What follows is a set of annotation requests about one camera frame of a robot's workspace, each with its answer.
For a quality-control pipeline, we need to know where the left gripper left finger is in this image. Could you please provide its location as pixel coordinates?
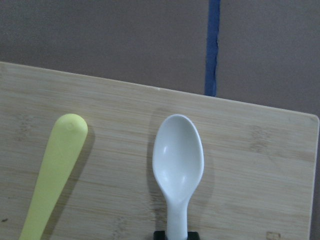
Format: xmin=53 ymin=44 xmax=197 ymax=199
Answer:
xmin=153 ymin=230 xmax=167 ymax=240

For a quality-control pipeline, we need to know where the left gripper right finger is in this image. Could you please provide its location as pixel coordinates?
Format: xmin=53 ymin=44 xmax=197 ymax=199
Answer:
xmin=187 ymin=231 xmax=200 ymax=240

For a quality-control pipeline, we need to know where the white plastic spoon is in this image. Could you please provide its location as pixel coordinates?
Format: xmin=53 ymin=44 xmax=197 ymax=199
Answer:
xmin=152 ymin=114 xmax=205 ymax=240

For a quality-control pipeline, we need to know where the wooden cutting board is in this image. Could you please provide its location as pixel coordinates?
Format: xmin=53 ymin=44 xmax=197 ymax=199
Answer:
xmin=0 ymin=62 xmax=319 ymax=240

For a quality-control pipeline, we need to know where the yellow plastic knife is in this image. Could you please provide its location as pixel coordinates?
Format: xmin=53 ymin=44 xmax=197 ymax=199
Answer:
xmin=19 ymin=113 xmax=88 ymax=240

